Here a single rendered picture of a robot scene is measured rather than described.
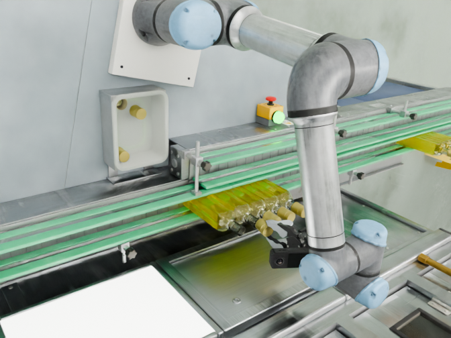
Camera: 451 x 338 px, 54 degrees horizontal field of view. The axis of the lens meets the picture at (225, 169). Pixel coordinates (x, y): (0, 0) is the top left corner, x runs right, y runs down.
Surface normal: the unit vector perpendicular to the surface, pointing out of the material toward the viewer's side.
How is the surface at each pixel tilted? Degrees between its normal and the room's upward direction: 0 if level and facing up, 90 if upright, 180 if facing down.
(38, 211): 90
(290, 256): 29
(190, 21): 8
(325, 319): 90
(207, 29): 8
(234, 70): 0
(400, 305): 90
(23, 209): 90
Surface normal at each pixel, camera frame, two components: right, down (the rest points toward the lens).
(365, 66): 0.58, 0.04
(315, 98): -0.04, 0.12
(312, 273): -0.80, 0.21
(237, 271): 0.05, -0.92
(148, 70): 0.60, 0.34
